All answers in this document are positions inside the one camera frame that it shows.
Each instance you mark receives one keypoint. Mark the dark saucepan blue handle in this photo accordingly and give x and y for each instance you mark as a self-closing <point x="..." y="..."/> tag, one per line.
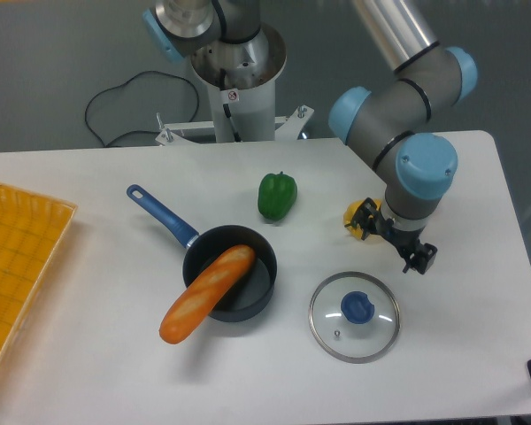
<point x="251" y="294"/>

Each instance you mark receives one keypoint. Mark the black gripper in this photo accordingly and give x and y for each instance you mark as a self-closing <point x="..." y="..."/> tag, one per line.
<point x="368" y="220"/>

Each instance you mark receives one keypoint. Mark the toy baguette bread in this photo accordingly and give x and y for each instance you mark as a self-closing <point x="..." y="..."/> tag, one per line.
<point x="191" y="308"/>

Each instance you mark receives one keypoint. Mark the glass pot lid blue knob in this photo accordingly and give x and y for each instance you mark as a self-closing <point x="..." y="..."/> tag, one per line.
<point x="354" y="317"/>

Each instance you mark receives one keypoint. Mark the green toy bell pepper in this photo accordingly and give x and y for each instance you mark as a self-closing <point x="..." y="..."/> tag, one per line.
<point x="277" y="194"/>

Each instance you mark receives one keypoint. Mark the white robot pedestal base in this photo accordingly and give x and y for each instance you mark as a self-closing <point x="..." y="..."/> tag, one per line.
<point x="240" y="81"/>

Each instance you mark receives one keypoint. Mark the yellow plastic basket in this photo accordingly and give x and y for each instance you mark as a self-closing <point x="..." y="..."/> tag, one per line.
<point x="32" y="228"/>

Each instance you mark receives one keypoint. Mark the yellow toy bell pepper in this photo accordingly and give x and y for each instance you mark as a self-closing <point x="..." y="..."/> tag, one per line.
<point x="346" y="220"/>

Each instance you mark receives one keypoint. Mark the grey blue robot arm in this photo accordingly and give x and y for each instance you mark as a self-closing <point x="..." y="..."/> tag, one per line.
<point x="382" y="129"/>

